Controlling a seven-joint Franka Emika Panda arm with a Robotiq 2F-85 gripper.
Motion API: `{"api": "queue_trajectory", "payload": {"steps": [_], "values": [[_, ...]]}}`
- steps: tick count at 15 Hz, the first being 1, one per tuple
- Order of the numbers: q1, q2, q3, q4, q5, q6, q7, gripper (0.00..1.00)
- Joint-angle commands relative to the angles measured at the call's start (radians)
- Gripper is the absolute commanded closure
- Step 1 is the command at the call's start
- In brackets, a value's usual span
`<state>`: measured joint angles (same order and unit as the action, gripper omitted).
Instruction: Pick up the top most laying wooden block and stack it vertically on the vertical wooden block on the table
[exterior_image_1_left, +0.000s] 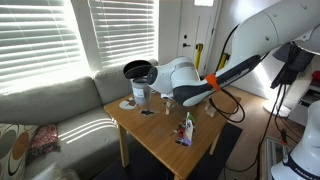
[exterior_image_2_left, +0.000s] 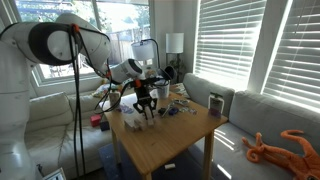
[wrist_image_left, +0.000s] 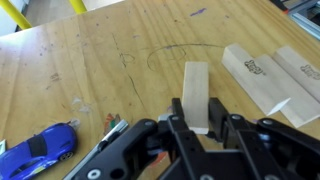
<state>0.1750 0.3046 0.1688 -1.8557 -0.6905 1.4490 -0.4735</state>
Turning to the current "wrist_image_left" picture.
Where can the blue toy car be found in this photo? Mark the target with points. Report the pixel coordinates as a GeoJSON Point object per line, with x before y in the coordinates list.
{"type": "Point", "coordinates": [36, 150]}

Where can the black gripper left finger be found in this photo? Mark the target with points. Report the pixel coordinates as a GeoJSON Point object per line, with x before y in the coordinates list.
{"type": "Point", "coordinates": [133, 156]}

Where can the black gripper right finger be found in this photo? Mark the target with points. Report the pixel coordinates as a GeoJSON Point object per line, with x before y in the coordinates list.
{"type": "Point", "coordinates": [273, 150]}

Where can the aluminium frame rail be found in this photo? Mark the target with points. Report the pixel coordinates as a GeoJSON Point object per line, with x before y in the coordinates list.
{"type": "Point", "coordinates": [306, 16]}

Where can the light wooden block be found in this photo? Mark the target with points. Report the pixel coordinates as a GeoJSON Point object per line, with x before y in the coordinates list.
{"type": "Point", "coordinates": [195, 93]}
{"type": "Point", "coordinates": [250, 80]}
{"type": "Point", "coordinates": [296, 106]}
{"type": "Point", "coordinates": [300, 66]}

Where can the yellow tube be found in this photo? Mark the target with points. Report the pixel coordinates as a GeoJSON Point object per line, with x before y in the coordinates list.
{"type": "Point", "coordinates": [78, 5]}
{"type": "Point", "coordinates": [15, 13]}

